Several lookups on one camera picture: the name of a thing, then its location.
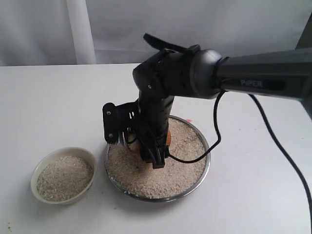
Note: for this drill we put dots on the rice in steel tray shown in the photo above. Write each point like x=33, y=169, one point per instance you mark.
x=185, y=165

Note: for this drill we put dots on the brown wooden cup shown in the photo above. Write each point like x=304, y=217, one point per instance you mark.
x=134, y=145

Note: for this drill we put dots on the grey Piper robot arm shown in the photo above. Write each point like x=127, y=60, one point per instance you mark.
x=200, y=74

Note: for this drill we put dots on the white ceramic bowl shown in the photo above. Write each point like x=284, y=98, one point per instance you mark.
x=69, y=151

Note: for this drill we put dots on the dark frame post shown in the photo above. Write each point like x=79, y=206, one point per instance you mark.
x=305, y=40

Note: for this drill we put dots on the white backdrop curtain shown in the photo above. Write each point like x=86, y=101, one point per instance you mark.
x=63, y=32

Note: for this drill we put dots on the rice in white bowl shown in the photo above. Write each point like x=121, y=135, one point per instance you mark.
x=64, y=178

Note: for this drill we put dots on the round steel tray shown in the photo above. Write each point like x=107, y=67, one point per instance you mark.
x=207, y=161

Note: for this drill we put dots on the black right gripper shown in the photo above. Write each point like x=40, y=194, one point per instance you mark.
x=147, y=118

